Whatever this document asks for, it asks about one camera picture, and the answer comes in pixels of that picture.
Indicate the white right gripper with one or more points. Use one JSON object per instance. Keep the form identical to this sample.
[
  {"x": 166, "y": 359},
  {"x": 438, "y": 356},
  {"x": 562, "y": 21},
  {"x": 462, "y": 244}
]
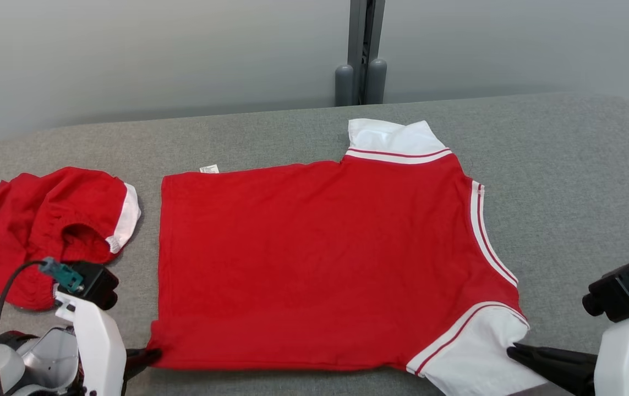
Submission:
[{"x": 622, "y": 357}]

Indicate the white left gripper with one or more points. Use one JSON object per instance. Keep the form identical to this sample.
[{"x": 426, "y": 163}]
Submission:
[{"x": 97, "y": 352}]

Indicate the red shorts white side stripe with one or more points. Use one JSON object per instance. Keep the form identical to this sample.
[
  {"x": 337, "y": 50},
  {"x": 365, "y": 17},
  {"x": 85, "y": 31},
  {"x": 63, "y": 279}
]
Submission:
[{"x": 28, "y": 220}]

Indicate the red white basketball jersey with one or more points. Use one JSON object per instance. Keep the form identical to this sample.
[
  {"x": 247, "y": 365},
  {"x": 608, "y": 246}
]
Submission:
[{"x": 320, "y": 264}]

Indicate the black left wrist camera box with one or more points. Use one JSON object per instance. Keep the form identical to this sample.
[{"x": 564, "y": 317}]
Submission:
[{"x": 94, "y": 283}]

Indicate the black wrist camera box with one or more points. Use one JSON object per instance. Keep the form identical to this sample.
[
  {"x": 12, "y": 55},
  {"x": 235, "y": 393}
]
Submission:
[
  {"x": 94, "y": 283},
  {"x": 614, "y": 291}
]

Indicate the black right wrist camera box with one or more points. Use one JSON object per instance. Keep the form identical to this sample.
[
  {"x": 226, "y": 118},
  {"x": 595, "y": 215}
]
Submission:
[{"x": 614, "y": 291}]

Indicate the grey cylinder post foot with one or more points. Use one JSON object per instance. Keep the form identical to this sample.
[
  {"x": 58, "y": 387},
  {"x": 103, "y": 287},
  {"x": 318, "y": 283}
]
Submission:
[
  {"x": 376, "y": 82},
  {"x": 344, "y": 88}
]

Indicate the grey double-rail partition post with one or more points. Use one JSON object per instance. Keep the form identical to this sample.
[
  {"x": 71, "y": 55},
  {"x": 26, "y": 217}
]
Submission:
[{"x": 365, "y": 44}]

